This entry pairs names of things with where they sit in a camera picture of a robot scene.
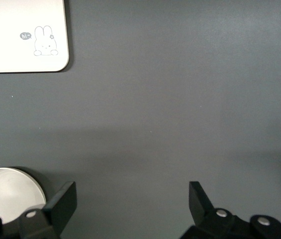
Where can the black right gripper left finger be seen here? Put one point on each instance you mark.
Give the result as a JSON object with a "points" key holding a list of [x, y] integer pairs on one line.
{"points": [[60, 206]]}

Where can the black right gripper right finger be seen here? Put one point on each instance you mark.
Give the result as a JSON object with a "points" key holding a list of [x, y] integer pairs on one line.
{"points": [[200, 204]]}

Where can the round cream plate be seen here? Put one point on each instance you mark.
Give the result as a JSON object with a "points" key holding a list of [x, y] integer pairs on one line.
{"points": [[6, 191]]}

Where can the cream tray with rabbit print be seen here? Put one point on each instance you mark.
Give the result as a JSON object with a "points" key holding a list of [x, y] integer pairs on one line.
{"points": [[11, 57]]}

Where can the dark grey table mat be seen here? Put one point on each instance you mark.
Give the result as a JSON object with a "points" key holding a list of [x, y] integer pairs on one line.
{"points": [[155, 99]]}

